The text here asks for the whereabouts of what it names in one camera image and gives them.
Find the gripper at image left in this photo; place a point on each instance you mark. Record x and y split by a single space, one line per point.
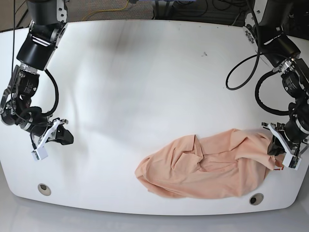
54 130

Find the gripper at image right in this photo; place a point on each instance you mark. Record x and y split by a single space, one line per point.
293 133

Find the peach t-shirt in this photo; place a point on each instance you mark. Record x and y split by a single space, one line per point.
232 163

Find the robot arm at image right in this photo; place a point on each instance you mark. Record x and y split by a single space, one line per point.
264 24

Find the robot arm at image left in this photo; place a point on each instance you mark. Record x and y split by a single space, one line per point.
47 26

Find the right table grommet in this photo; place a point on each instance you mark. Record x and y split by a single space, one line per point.
256 199

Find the table grommet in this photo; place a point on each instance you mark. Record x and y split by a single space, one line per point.
256 199
44 189

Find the left table grommet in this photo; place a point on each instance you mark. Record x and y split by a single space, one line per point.
44 189

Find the wrist camera, image-right gripper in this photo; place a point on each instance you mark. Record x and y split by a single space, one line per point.
291 161

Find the wrist camera, image-left gripper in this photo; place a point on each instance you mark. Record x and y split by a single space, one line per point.
39 153

